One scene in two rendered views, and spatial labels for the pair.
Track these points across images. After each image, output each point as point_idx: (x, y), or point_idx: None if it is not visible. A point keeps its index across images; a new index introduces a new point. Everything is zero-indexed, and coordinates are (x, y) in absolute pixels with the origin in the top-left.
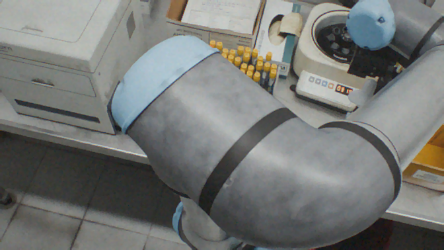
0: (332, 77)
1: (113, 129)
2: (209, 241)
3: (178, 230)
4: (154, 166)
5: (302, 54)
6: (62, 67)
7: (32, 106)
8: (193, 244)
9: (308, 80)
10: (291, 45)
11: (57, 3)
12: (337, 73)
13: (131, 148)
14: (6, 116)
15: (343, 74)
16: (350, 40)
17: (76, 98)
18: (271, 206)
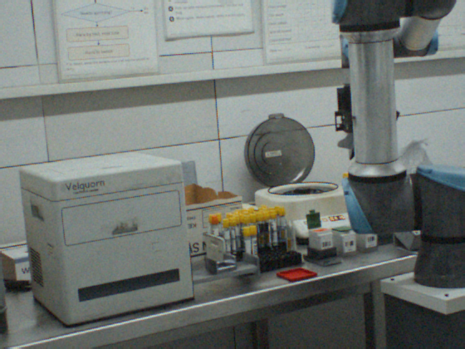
0: (320, 212)
1: (193, 287)
2: (390, 163)
3: (358, 203)
4: (371, 3)
5: (286, 203)
6: (153, 188)
7: (97, 296)
8: (383, 174)
9: (305, 223)
10: None
11: (105, 163)
12: (323, 204)
13: (220, 297)
14: (61, 331)
15: (327, 202)
16: (308, 188)
17: (159, 239)
18: None
